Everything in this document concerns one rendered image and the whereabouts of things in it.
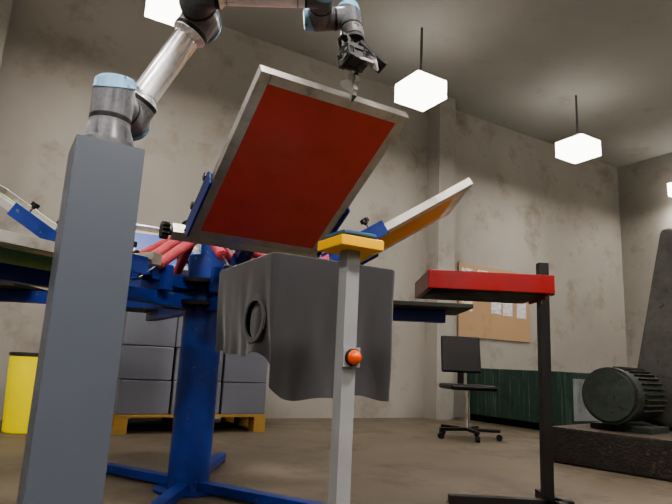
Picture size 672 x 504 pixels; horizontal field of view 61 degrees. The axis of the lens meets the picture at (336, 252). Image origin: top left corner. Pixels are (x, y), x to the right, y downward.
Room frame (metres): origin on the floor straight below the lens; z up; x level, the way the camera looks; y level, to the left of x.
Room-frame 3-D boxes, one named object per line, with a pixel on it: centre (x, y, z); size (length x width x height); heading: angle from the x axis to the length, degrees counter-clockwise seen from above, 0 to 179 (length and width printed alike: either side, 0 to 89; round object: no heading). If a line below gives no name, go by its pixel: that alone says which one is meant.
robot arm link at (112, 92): (1.56, 0.67, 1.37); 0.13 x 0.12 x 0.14; 3
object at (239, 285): (1.88, 0.27, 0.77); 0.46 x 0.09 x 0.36; 30
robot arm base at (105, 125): (1.55, 0.67, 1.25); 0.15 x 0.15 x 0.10
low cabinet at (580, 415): (7.61, -2.98, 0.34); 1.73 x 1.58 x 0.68; 121
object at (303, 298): (1.77, -0.01, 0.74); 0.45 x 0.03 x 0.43; 120
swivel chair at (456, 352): (5.69, -1.33, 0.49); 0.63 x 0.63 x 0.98
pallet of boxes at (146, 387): (5.44, 1.36, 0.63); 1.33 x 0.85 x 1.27; 121
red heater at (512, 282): (2.93, -0.76, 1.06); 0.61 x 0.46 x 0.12; 90
